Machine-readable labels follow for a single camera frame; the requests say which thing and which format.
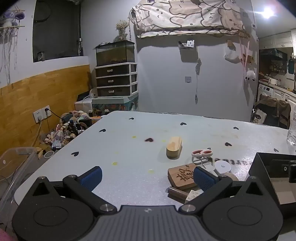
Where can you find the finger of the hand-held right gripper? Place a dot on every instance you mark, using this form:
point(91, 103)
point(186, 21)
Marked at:
point(278, 165)
point(292, 173)

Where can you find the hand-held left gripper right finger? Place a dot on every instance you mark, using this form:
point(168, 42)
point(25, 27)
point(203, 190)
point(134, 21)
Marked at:
point(203, 179)

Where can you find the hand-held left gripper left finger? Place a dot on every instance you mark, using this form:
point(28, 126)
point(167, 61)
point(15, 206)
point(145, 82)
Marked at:
point(92, 178)

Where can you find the black cardboard box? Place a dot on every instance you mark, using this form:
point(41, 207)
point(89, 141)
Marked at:
point(261, 166)

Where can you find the grey plastic holder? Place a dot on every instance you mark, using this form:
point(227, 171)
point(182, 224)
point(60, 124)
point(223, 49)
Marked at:
point(199, 160)

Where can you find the carved wooden block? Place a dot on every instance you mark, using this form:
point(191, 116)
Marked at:
point(182, 176)

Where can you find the white round plastic reel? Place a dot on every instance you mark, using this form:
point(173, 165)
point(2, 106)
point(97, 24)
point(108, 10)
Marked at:
point(222, 166)

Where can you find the round wooden block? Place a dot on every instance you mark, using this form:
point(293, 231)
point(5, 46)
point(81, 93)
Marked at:
point(173, 144)

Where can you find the clear water bottle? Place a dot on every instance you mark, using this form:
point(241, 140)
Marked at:
point(292, 134)

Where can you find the white printed tote bag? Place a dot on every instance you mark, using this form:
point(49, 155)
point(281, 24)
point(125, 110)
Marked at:
point(257, 117)

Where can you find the pile of plush toys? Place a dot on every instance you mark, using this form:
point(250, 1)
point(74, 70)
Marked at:
point(69, 129)

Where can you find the chair with brown clothes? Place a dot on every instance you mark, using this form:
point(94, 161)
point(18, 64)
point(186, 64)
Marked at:
point(272, 109)

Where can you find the white washing machine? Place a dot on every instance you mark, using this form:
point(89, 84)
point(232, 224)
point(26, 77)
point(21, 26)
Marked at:
point(264, 91)

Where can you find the clear plastic storage bin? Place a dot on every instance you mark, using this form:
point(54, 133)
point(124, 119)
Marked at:
point(13, 160)

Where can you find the hanging plush sheep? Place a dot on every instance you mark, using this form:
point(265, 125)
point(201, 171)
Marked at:
point(250, 75)

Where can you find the white drawer unit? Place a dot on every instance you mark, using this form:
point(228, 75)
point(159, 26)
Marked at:
point(113, 80)

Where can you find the teal hanging kitchen item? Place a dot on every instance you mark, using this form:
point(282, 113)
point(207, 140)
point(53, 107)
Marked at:
point(291, 66)

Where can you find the white plastic bag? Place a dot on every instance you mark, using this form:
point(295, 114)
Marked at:
point(232, 55)

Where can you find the glass fish tank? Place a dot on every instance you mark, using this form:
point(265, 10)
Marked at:
point(115, 54)

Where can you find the dark window panel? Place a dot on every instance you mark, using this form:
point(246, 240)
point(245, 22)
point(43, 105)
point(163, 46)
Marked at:
point(55, 30)

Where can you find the dried flowers in vase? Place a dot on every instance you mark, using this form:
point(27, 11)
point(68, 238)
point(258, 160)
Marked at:
point(121, 25)

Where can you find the printed blanket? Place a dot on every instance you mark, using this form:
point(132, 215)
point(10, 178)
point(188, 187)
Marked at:
point(185, 16)

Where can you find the white wall socket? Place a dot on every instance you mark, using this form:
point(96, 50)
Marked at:
point(38, 114)

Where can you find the white wall switch plate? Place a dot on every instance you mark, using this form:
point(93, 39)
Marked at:
point(188, 79)

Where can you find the metal wall bracket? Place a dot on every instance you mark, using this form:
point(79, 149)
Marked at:
point(186, 44)

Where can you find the bright wall light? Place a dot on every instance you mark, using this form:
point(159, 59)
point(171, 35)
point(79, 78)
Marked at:
point(267, 11)

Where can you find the macrame wall hanging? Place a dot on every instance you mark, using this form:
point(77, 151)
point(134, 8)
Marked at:
point(7, 30)

